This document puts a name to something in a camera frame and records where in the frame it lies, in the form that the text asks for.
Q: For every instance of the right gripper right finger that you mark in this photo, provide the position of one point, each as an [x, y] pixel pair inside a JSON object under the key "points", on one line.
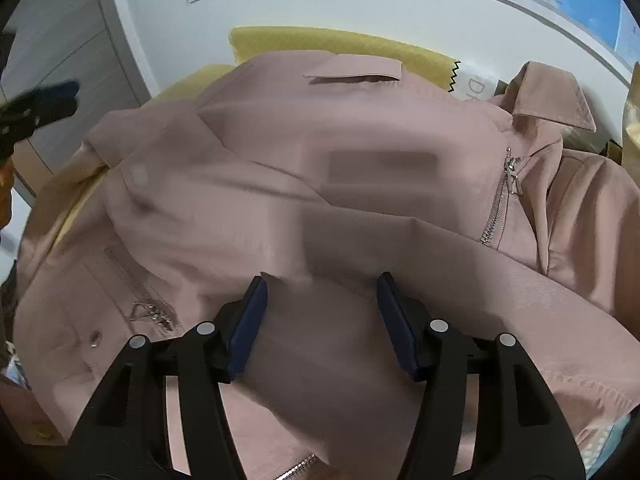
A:
{"points": [[486, 411]]}

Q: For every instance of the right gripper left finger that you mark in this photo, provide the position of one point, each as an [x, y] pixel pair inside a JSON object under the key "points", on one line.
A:
{"points": [[123, 431]]}

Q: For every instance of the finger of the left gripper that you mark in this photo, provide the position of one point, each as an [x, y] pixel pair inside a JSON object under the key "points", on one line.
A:
{"points": [[40, 107]]}

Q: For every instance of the pink zip jacket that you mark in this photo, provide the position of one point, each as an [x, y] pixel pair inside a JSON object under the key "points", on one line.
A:
{"points": [[325, 209]]}

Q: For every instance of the person's left hand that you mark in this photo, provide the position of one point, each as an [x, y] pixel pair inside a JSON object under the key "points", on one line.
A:
{"points": [[6, 185]]}

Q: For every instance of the grey wardrobe door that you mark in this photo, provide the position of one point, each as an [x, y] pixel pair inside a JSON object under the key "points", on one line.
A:
{"points": [[59, 40]]}

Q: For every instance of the patterned bed sheet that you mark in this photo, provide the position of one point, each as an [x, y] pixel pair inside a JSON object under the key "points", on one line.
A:
{"points": [[350, 50]]}

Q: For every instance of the cream jacket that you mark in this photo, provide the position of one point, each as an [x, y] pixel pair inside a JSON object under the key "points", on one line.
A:
{"points": [[631, 120]]}

